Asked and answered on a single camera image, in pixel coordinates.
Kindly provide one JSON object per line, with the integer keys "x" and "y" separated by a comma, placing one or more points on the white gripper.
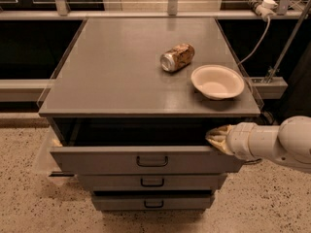
{"x": 239, "y": 141}

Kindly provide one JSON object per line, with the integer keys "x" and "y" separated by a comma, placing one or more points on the grey top drawer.
{"x": 174, "y": 160}

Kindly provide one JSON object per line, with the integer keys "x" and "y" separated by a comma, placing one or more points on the grey drawer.
{"x": 174, "y": 160}
{"x": 152, "y": 202}
{"x": 151, "y": 182}

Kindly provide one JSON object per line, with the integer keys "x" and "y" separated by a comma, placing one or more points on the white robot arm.
{"x": 287, "y": 144}

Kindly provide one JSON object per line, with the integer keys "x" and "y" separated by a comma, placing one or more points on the grey drawer cabinet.
{"x": 112, "y": 91}

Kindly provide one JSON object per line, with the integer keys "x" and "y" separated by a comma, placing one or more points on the grey middle drawer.
{"x": 151, "y": 182}

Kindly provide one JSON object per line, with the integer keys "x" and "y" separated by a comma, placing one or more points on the grey bottom drawer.
{"x": 152, "y": 202}

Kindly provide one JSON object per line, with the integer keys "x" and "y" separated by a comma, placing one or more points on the white paper bowl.
{"x": 217, "y": 82}

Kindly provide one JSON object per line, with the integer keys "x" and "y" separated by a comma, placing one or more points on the crushed gold soda can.
{"x": 177, "y": 58}

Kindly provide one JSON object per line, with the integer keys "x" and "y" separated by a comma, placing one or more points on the white power strip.
{"x": 263, "y": 8}

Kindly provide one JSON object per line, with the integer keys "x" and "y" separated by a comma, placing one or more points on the clear plastic side bin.
{"x": 45, "y": 166}

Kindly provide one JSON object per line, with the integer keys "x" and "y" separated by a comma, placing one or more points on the grey metal shelf rail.
{"x": 81, "y": 15}

